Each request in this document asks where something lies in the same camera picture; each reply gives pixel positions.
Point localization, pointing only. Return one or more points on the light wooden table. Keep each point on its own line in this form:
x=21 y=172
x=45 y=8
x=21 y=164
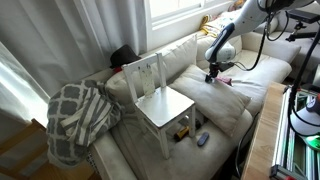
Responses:
x=263 y=133

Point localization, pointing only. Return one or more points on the yellow cloth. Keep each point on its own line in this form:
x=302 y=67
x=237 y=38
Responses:
x=216 y=26

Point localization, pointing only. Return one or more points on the cream sofa back cushion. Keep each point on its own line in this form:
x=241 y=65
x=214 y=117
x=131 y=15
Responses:
x=176 y=58

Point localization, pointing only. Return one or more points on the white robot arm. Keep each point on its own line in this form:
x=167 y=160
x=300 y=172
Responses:
x=246 y=16

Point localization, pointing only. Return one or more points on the white window frame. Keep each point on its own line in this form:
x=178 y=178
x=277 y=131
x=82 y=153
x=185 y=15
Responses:
x=173 y=16

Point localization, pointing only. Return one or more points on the black camera stand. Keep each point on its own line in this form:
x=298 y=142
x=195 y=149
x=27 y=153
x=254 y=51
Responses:
x=301 y=33

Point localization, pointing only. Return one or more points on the brown wooden furniture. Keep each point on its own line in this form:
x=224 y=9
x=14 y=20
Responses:
x=20 y=153

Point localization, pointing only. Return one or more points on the cream sofa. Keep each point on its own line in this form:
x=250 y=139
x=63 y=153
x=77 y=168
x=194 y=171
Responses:
x=266 y=73

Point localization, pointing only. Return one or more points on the dark remote control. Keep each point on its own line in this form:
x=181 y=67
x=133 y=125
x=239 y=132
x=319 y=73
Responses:
x=203 y=139

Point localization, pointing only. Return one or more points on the black hat red band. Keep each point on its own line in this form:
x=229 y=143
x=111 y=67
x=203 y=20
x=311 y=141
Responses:
x=125 y=56

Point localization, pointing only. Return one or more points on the black camera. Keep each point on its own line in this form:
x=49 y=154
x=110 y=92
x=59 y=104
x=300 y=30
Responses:
x=303 y=15

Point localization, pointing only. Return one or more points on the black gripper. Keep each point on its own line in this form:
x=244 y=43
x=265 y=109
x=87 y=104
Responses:
x=214 y=69

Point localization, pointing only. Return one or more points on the white wooden chair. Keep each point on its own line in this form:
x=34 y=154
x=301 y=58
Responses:
x=163 y=106

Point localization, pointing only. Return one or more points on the white curtain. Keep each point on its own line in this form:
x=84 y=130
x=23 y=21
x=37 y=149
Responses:
x=66 y=40

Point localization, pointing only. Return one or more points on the white square pillow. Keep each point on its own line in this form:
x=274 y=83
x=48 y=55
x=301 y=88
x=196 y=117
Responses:
x=213 y=100

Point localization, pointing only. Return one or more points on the aluminium frame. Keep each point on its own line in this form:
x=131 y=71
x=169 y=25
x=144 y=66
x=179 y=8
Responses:
x=283 y=156

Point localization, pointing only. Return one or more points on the grey white patterned blanket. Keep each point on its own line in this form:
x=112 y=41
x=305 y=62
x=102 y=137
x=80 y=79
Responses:
x=76 y=116

